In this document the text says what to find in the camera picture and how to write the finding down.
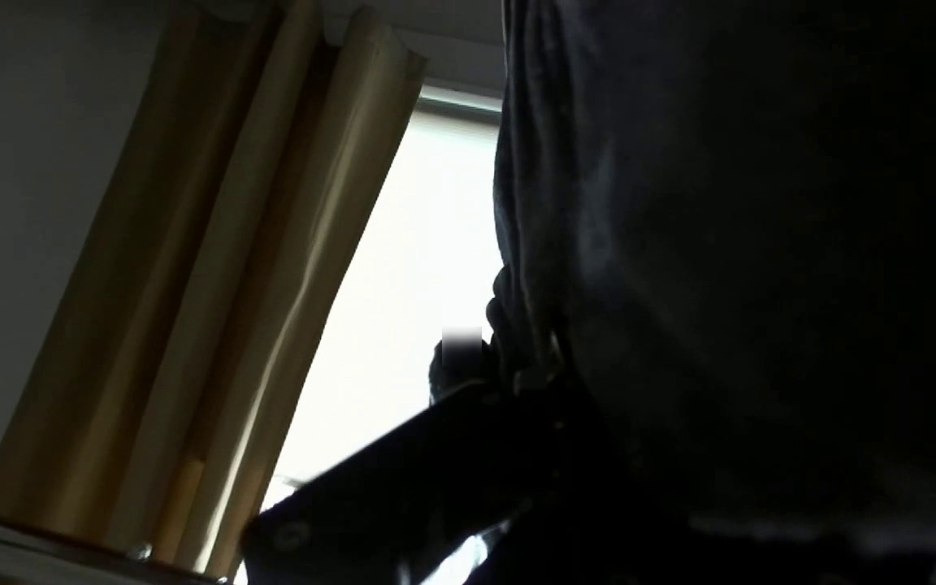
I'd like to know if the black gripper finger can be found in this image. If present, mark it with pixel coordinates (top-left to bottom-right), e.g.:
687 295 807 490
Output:
240 379 578 585

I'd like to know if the black gown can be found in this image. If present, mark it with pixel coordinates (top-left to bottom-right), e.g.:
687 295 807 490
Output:
490 0 936 585

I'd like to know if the brown curtain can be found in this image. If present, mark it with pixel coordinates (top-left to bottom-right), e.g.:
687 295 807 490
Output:
0 0 421 577

